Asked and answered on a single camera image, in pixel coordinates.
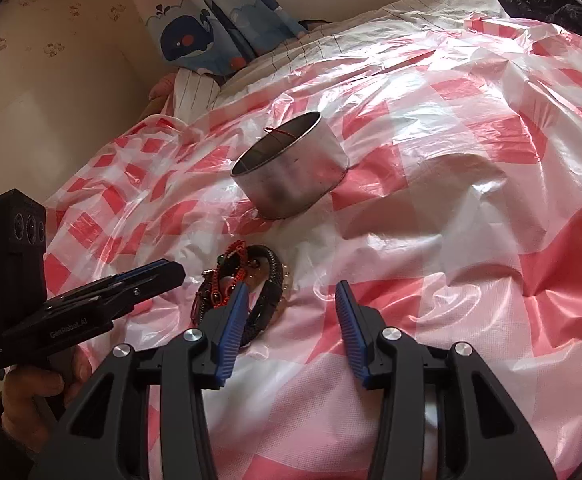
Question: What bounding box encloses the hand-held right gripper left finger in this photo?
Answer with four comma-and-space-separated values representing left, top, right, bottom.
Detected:
30, 281, 252, 480

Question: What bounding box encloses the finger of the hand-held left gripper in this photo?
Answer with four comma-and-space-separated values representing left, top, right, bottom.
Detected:
108, 258, 186, 284
46, 269, 188, 319

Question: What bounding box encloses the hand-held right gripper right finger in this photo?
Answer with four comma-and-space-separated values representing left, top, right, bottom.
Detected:
335, 280, 559, 480

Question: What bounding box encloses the black braided bracelet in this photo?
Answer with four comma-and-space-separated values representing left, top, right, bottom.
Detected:
240, 244, 285, 350

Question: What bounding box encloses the round metal tin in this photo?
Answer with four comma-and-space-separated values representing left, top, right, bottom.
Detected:
230, 112, 350, 221

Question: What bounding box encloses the person's left hand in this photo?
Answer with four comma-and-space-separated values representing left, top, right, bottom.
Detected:
1, 347, 94, 453

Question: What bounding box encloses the red white checkered plastic sheet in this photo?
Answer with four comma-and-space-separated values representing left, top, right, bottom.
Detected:
41, 7, 582, 480

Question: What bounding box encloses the pink pillow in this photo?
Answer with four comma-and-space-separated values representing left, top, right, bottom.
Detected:
148, 72, 179, 112

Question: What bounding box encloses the whale print curtain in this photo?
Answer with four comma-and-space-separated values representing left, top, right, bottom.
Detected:
143, 0, 308, 77

